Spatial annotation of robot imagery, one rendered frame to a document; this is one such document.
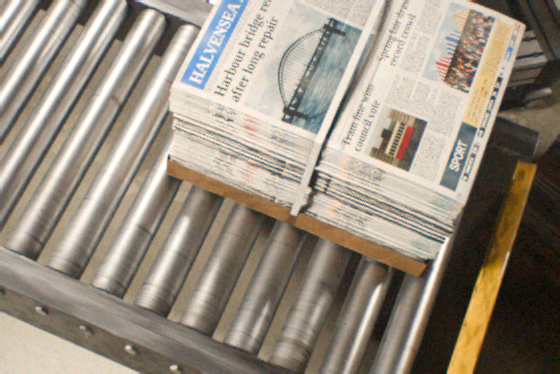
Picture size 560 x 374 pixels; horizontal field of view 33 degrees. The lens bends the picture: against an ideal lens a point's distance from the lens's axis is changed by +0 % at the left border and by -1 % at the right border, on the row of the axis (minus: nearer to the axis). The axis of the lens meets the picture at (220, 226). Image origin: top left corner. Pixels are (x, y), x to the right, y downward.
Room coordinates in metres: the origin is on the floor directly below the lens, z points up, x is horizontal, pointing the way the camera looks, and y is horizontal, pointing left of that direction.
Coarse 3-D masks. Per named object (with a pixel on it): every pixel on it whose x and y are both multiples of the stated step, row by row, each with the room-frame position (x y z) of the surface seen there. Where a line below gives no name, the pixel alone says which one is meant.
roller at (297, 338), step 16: (320, 240) 0.58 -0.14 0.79; (320, 256) 0.56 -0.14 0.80; (336, 256) 0.56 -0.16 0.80; (320, 272) 0.53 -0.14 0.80; (336, 272) 0.54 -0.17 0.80; (304, 288) 0.51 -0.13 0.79; (320, 288) 0.51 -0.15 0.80; (336, 288) 0.52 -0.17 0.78; (304, 304) 0.48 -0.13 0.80; (320, 304) 0.49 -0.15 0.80; (288, 320) 0.46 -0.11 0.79; (304, 320) 0.46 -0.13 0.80; (320, 320) 0.47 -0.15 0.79; (288, 336) 0.43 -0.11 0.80; (304, 336) 0.44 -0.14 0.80; (272, 352) 0.41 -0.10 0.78; (288, 352) 0.41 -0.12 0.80; (304, 352) 0.42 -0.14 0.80; (288, 368) 0.39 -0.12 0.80; (304, 368) 0.40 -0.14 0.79
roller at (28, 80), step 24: (72, 0) 0.90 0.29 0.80; (48, 24) 0.85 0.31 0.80; (72, 24) 0.87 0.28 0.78; (24, 48) 0.80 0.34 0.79; (48, 48) 0.81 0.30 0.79; (24, 72) 0.76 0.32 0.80; (0, 96) 0.71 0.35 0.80; (24, 96) 0.72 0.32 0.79; (0, 120) 0.67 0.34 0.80; (0, 144) 0.64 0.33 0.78
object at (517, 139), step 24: (48, 0) 0.96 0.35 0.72; (96, 0) 0.94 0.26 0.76; (144, 0) 0.93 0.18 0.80; (168, 0) 0.94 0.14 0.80; (192, 0) 0.94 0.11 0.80; (192, 24) 0.90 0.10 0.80; (504, 120) 0.83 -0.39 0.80; (504, 144) 0.79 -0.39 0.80; (528, 144) 0.80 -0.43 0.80; (504, 168) 0.78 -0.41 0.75; (504, 192) 0.78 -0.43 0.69
